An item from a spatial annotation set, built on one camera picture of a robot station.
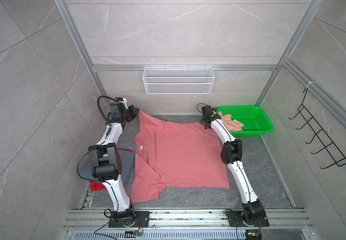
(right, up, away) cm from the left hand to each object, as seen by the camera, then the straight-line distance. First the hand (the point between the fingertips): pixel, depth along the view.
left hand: (139, 105), depth 92 cm
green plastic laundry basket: (+86, -10, +23) cm, 89 cm away
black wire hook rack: (+91, -25, -30) cm, 99 cm away
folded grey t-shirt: (-7, -33, -3) cm, 34 cm away
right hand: (+47, -8, +23) cm, 53 cm away
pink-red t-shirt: (+27, -33, +1) cm, 42 cm away
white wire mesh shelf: (+25, +18, +9) cm, 32 cm away
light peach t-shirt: (+65, -12, +14) cm, 68 cm away
